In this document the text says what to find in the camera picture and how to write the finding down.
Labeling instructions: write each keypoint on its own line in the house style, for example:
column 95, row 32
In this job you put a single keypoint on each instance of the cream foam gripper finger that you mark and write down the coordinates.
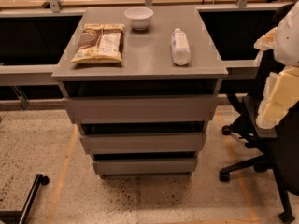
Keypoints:
column 264, row 43
column 281, row 92

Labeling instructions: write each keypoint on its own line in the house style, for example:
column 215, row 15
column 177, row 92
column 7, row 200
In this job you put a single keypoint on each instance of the grey bottom drawer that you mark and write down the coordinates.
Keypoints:
column 138, row 167

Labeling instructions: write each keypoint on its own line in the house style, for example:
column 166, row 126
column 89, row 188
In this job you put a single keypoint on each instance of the grey drawer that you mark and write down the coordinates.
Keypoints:
column 141, row 109
column 138, row 167
column 143, row 143

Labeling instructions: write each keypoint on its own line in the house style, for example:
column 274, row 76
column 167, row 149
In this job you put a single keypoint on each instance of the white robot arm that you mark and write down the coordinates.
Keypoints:
column 286, row 40

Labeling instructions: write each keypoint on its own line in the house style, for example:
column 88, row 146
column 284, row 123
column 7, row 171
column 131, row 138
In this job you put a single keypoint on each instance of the grey drawer cabinet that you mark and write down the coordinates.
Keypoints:
column 146, row 70

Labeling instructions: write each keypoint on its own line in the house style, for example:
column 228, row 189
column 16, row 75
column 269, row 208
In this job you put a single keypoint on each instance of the grey middle drawer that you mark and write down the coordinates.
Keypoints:
column 143, row 143

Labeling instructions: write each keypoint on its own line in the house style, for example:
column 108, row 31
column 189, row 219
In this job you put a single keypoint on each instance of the grey top drawer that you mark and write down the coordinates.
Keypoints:
column 141, row 109

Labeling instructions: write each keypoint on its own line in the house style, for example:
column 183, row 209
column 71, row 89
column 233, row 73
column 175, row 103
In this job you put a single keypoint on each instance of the black office chair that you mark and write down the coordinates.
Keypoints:
column 279, row 145

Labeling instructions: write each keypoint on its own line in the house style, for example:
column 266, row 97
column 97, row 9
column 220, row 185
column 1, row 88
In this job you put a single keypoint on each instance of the white plastic bottle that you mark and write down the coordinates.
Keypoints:
column 181, row 53

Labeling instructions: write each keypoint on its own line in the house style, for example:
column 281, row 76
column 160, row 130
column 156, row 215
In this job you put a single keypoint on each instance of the white bowl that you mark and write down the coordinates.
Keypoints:
column 139, row 17

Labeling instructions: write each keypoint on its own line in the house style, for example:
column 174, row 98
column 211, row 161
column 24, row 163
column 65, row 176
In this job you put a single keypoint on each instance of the brown yellow snack bag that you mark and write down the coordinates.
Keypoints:
column 100, row 43

